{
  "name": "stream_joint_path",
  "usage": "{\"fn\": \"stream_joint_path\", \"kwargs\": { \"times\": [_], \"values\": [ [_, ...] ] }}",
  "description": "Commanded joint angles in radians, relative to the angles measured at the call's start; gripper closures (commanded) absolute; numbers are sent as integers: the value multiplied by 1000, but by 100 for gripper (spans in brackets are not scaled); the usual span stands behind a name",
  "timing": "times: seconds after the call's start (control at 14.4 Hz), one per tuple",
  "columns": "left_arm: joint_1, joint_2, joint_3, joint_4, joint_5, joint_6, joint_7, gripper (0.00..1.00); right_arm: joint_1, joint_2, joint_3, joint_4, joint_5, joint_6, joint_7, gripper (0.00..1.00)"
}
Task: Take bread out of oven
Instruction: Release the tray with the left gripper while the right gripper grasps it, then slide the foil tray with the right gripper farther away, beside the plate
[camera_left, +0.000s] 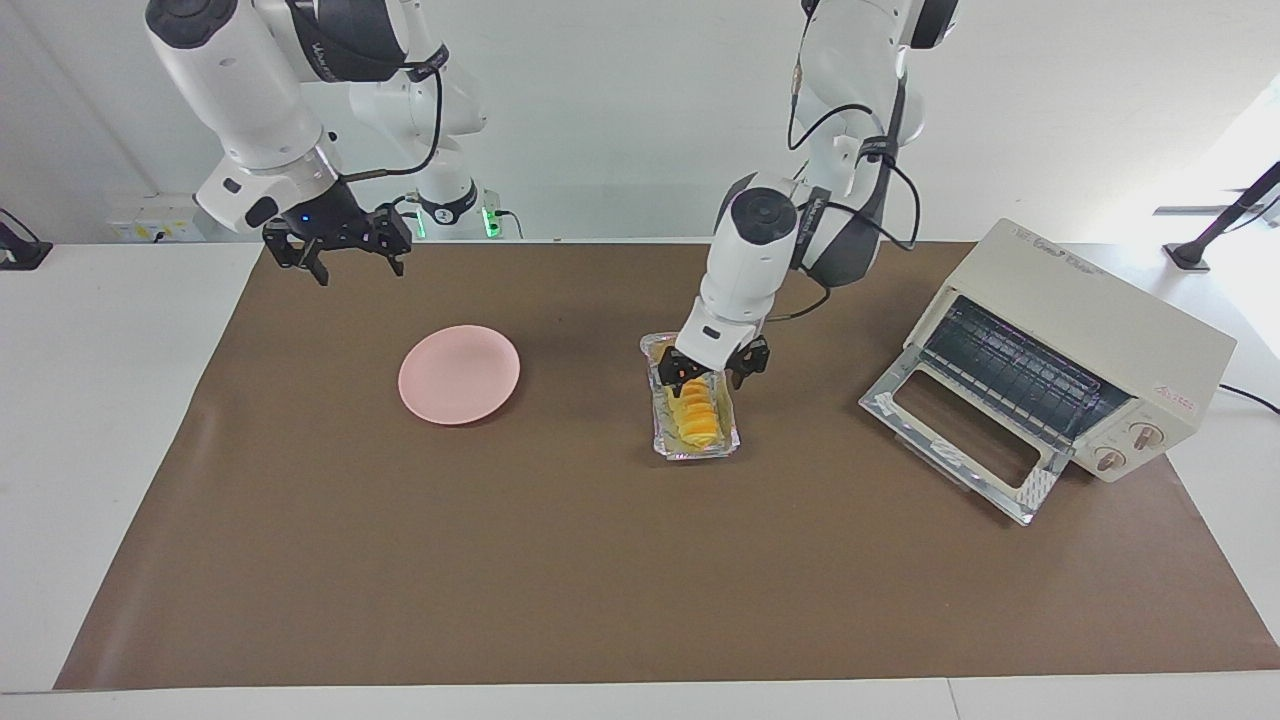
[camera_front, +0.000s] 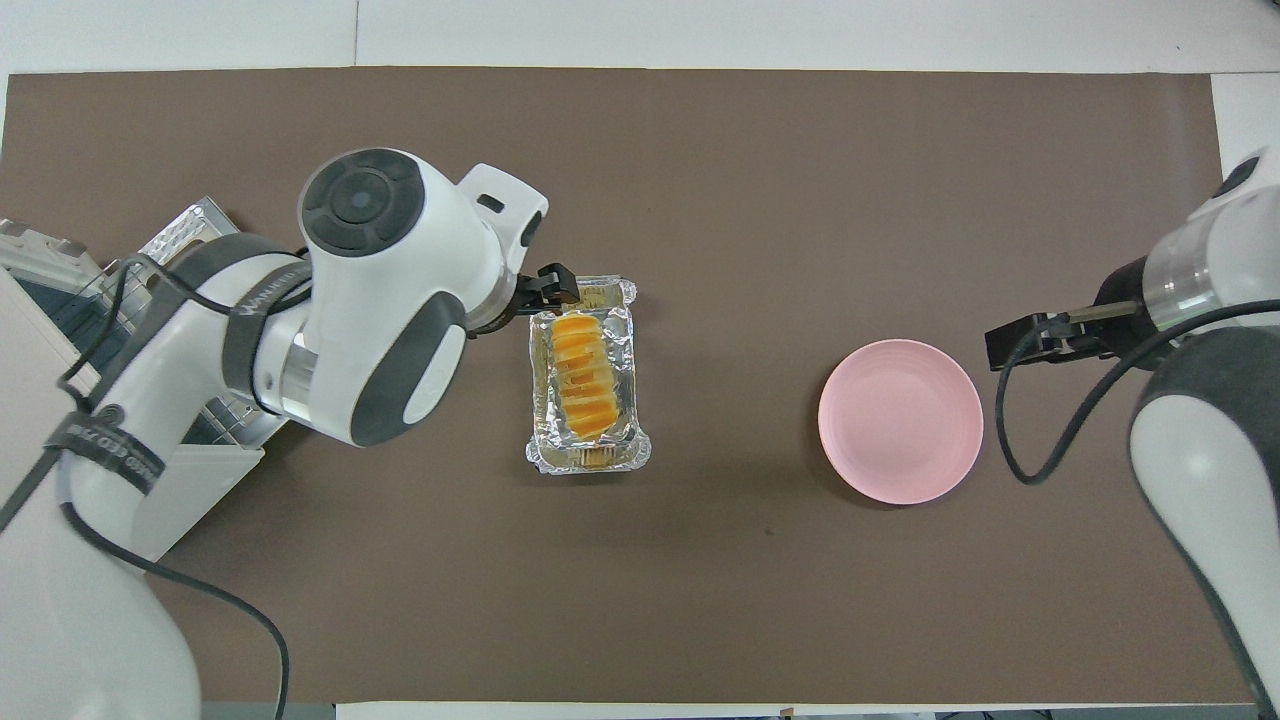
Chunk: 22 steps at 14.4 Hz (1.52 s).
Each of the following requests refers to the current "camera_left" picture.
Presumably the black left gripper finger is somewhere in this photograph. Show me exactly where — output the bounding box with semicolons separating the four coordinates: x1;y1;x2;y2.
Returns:
656;350;693;400
727;337;771;391

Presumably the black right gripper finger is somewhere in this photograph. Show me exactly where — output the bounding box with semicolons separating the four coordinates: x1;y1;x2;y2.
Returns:
364;203;414;279
262;220;332;288

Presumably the sliced yellow bread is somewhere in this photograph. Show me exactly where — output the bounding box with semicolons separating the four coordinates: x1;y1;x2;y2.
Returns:
664;374;724;450

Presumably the aluminium foil tray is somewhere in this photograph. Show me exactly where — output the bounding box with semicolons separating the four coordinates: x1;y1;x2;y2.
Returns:
639;332;742;462

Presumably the glass oven door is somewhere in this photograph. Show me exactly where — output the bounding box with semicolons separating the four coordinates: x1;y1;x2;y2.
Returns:
857;345;1071;528

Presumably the metal oven rack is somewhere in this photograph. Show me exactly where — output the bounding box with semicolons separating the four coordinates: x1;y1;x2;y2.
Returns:
918;296;1133;447

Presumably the cream toaster oven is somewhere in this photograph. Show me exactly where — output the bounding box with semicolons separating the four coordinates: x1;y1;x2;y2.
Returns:
903;217;1239;485

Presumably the pink round plate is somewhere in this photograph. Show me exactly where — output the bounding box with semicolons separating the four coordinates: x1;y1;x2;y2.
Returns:
397;324;522;428

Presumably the brown table mat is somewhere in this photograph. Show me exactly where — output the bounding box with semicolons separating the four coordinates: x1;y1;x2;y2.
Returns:
53;240;1280;692

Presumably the black clamp object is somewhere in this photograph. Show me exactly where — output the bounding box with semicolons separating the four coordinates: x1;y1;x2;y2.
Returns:
0;207;54;272

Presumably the black stand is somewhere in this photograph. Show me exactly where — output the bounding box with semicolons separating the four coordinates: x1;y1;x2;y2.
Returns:
1162;160;1280;274

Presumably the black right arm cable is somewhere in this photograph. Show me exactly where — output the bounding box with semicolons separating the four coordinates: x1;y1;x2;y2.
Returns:
338;45;448;183

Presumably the white wall socket box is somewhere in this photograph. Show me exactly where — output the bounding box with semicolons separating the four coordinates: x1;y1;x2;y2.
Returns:
106;194;207;244

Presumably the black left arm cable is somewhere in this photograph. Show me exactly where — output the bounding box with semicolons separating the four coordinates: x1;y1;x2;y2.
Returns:
765;55;923;323

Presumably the black oven power cable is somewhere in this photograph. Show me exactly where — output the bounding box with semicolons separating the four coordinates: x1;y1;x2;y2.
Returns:
1217;384;1280;417

